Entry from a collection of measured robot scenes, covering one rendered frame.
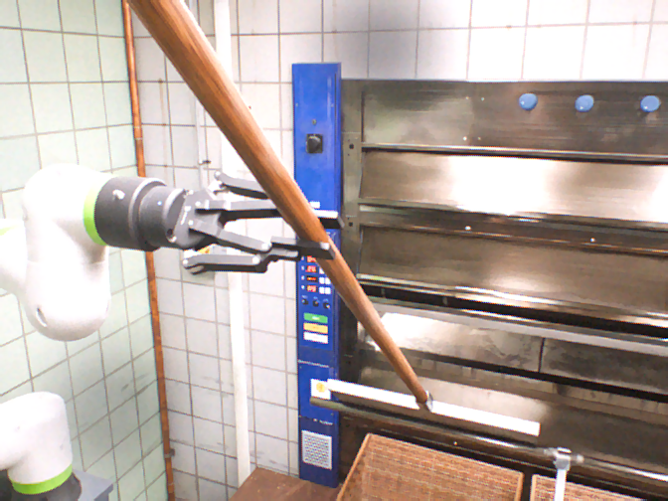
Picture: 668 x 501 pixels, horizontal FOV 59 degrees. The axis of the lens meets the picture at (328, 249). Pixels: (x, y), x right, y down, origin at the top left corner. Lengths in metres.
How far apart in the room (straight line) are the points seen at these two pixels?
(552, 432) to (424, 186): 0.90
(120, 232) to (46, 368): 1.49
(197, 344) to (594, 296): 1.50
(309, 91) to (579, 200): 0.88
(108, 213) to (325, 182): 1.29
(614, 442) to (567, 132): 0.98
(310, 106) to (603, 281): 1.04
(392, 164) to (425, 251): 0.31
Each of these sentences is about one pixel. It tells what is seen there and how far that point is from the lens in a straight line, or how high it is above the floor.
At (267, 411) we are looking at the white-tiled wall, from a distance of 2.44.
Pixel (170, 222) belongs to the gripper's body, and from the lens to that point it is 0.71.
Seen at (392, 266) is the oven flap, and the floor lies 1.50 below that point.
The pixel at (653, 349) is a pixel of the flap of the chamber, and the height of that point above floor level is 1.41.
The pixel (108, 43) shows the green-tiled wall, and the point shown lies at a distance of 2.30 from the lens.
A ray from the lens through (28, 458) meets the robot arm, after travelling 1.44.
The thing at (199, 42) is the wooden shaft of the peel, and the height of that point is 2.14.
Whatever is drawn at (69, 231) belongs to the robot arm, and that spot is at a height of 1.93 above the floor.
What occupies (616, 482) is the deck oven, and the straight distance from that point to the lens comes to 2.21.
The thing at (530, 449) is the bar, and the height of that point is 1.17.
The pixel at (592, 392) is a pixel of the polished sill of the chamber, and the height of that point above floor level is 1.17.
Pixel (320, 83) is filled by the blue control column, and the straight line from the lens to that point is 1.94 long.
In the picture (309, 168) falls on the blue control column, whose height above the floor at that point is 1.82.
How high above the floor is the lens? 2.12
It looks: 17 degrees down
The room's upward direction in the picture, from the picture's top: straight up
